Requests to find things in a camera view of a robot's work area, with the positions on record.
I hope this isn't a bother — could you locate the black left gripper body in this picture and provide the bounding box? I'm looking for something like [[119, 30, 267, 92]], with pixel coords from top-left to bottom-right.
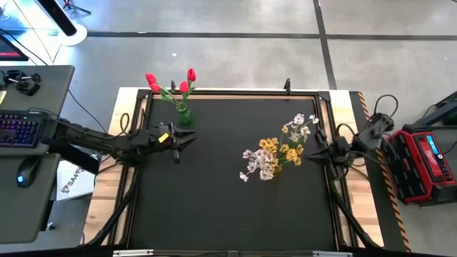
[[150, 121, 181, 164]]

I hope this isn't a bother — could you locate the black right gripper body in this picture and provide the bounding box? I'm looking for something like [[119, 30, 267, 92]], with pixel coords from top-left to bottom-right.
[[316, 130, 353, 179]]

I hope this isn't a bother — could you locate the yellow artificial flower bunch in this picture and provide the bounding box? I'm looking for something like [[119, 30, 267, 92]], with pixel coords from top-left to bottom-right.
[[258, 124, 304, 168]]

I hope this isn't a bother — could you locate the red artificial tulip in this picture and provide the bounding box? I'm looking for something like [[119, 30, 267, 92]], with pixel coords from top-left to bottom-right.
[[144, 72, 185, 111], [180, 67, 197, 108], [149, 82, 185, 110], [178, 80, 191, 110]]

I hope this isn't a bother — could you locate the white artificial flower bunch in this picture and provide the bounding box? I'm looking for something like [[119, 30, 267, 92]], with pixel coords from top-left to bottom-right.
[[238, 113, 321, 183]]

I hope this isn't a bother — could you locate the green glass vase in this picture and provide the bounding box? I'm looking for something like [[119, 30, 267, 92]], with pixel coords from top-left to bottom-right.
[[177, 106, 194, 126]]

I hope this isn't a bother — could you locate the hazard striped edge strip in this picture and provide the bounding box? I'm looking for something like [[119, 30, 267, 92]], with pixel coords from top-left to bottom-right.
[[349, 91, 411, 253]]

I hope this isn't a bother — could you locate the black table mat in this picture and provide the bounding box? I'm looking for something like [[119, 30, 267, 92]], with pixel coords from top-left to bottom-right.
[[129, 98, 338, 251]]

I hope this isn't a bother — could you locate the red black power unit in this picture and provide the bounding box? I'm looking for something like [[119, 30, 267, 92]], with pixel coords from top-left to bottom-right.
[[380, 124, 457, 208]]

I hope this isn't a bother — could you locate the white printed box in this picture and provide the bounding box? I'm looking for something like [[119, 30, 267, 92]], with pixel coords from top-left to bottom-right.
[[56, 160, 96, 201]]

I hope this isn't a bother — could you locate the black computer mouse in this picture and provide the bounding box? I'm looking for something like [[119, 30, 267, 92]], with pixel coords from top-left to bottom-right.
[[14, 156, 42, 189]]

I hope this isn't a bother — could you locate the black stand white base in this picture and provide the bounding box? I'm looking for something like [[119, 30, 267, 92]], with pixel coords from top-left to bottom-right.
[[35, 0, 89, 47]]

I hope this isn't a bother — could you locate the backlit keyboard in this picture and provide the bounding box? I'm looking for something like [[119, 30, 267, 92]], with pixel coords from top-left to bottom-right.
[[0, 112, 46, 149]]

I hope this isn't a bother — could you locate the black clamp tool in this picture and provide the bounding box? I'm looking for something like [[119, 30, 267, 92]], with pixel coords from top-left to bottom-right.
[[1, 69, 42, 96]]

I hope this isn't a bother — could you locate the grey side desk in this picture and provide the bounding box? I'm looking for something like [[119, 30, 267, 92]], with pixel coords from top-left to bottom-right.
[[0, 64, 76, 246]]

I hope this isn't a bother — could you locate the black frame strut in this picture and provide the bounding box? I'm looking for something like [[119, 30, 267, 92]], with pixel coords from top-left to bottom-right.
[[85, 167, 140, 247], [330, 178, 379, 249]]

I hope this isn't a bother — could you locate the black cable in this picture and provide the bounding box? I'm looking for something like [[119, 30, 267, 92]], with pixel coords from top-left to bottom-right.
[[67, 89, 108, 135], [373, 94, 399, 121]]

